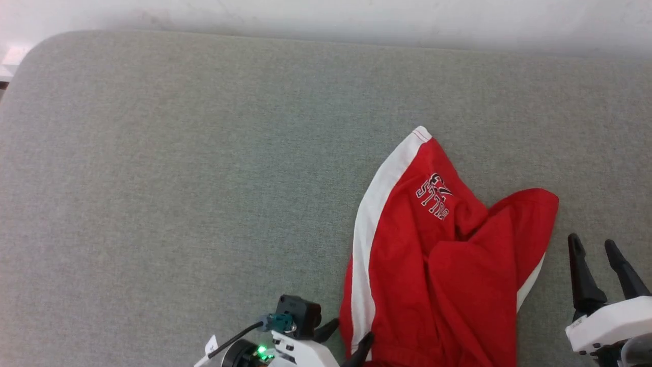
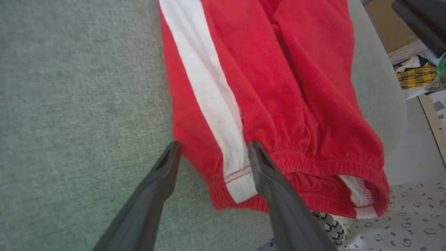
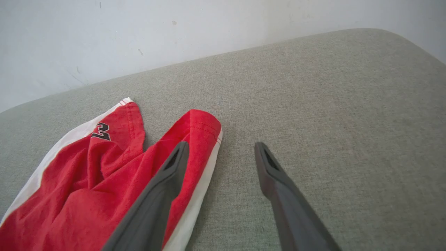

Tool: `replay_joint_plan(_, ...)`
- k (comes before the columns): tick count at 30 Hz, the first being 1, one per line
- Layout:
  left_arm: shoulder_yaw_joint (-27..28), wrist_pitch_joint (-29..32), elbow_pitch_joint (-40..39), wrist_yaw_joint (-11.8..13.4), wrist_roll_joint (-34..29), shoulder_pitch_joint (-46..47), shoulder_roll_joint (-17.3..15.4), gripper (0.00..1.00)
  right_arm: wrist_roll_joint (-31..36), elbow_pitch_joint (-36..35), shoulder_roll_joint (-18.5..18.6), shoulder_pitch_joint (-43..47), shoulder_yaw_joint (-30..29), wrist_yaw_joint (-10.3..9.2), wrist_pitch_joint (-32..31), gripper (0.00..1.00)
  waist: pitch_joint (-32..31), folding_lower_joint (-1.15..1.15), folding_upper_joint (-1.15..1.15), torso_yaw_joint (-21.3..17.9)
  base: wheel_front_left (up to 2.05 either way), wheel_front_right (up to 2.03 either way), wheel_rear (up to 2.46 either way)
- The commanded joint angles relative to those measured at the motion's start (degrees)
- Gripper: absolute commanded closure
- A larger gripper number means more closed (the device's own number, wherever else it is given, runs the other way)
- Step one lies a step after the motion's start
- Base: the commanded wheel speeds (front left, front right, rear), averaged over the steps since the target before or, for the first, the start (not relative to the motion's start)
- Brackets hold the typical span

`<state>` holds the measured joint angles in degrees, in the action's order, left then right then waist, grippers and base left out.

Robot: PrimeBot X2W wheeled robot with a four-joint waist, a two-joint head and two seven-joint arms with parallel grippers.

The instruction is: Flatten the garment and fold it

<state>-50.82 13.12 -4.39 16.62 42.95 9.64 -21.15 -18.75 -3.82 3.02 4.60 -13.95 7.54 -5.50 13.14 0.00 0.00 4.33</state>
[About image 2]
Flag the brown cardboard box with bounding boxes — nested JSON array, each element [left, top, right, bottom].
[[364, 0, 418, 53]]

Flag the black ridged wheel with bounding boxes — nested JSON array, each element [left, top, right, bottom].
[[312, 211, 346, 247]]

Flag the yellow plaid cloth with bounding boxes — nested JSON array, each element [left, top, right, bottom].
[[397, 62, 441, 90]]

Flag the green plastic item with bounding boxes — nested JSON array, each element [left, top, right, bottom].
[[436, 52, 446, 76]]

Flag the red shorts with white stripes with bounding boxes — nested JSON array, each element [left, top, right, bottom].
[[159, 0, 391, 220]]

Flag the grey fabric sofa seat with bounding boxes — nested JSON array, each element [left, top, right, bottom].
[[0, 0, 408, 251]]

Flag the black padded object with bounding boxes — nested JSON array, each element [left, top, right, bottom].
[[392, 0, 446, 58]]

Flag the white cartoon print cloth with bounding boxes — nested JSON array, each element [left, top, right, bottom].
[[333, 180, 446, 251]]

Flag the brown wooden strip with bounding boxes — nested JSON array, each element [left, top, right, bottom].
[[418, 93, 446, 165]]

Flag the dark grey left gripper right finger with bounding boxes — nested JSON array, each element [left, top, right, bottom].
[[248, 140, 337, 251]]

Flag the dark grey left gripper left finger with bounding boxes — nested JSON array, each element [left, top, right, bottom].
[[92, 141, 182, 251]]

